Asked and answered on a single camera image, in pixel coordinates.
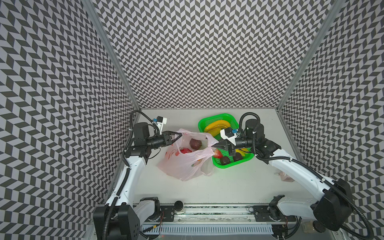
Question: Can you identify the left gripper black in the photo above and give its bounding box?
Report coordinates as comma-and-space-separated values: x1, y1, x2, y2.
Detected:
145, 130, 183, 149

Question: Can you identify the pink fake dragon fruit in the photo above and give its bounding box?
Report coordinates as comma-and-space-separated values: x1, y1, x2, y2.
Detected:
180, 148, 193, 154

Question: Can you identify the dark purple fake passionfruit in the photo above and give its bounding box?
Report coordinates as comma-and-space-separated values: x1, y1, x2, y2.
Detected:
189, 139, 202, 150

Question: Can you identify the pink plastic bag peach print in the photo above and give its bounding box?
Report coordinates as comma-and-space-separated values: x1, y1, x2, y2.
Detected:
157, 129, 219, 182

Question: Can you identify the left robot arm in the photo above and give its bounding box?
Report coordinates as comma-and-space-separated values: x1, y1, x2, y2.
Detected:
93, 123, 182, 240

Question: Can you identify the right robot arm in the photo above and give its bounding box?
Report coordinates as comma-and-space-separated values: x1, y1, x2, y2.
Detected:
213, 117, 374, 240

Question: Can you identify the dark fake plum left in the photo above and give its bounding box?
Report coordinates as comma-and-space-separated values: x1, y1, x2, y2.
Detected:
233, 152, 244, 162

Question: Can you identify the dark fake plum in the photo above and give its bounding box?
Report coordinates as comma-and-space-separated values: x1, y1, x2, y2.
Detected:
220, 156, 231, 166
233, 152, 244, 162

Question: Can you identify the dark fake plum right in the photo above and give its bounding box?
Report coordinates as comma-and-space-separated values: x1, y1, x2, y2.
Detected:
220, 156, 231, 166

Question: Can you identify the small yellow fake banana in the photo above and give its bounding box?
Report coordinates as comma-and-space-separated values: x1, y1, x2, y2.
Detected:
236, 149, 250, 158

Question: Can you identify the yellow fake banana bunch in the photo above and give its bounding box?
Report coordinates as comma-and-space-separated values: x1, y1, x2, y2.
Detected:
204, 120, 231, 137

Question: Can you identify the green plastic basket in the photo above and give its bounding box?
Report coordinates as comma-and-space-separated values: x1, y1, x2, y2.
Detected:
198, 114, 254, 169

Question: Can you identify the white ribbed vent strip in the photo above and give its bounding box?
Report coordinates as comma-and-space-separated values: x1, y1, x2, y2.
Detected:
145, 224, 274, 236

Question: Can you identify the black round cap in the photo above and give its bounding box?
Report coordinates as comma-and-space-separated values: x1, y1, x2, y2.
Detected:
313, 221, 326, 233

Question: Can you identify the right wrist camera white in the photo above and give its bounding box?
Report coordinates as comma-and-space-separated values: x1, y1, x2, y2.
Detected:
220, 127, 238, 146

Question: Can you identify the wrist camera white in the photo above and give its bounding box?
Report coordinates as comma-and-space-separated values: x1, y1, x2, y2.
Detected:
153, 116, 168, 135
220, 127, 238, 146

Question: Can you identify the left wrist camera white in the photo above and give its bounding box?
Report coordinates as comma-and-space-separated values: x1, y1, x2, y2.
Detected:
153, 116, 168, 135

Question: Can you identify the pink object near wall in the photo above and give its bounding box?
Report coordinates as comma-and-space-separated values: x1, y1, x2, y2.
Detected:
275, 172, 295, 183

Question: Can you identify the black knob on rail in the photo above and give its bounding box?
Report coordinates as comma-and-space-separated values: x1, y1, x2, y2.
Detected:
174, 201, 184, 212

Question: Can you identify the aluminium front rail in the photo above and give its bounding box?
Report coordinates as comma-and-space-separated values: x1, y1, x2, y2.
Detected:
89, 203, 340, 226

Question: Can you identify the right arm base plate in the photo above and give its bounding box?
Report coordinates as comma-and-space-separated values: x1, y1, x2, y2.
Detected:
249, 195, 298, 224

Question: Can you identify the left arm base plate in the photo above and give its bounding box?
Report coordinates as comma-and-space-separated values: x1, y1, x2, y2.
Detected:
134, 197, 175, 224

